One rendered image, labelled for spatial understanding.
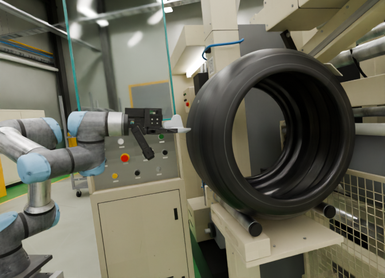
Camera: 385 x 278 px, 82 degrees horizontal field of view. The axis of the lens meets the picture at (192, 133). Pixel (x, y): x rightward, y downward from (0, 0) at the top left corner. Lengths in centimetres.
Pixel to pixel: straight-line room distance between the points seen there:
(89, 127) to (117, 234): 91
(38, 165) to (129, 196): 82
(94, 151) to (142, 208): 77
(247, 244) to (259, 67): 54
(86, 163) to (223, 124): 41
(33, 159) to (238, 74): 58
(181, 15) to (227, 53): 991
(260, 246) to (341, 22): 84
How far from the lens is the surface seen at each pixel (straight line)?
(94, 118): 70
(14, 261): 125
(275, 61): 74
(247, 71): 69
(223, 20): 115
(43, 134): 105
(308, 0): 100
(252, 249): 80
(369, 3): 100
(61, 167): 68
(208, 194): 106
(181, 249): 157
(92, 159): 72
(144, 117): 71
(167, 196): 141
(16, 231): 122
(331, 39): 108
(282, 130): 134
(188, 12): 1097
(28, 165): 66
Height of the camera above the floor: 127
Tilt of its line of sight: 4 degrees down
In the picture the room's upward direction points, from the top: 6 degrees counter-clockwise
